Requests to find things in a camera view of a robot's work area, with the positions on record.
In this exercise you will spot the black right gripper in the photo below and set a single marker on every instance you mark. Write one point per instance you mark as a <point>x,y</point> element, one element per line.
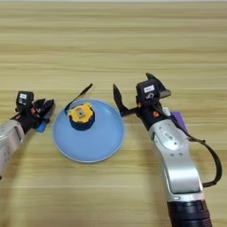
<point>150,113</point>

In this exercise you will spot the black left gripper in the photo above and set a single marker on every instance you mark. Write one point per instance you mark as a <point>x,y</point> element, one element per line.
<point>29,119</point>

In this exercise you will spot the blue glue stick tube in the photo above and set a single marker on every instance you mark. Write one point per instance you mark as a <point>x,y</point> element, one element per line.
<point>42,126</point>

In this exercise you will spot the yellow black tape measure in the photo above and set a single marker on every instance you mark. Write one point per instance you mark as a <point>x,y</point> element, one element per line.
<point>81,115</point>

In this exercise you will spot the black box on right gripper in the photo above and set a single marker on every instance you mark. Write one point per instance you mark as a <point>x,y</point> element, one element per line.
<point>147,91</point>

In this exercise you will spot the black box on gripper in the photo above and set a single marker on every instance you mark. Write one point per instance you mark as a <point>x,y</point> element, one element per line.
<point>25,101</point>
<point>147,91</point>

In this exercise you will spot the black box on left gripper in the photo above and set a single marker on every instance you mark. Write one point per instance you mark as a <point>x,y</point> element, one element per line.
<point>25,101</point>

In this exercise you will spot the purple flat rectangular block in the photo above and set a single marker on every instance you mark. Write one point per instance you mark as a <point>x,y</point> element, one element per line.
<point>179,119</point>

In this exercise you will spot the light blue round plate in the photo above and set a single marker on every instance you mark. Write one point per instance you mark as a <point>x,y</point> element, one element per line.
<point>94,142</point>

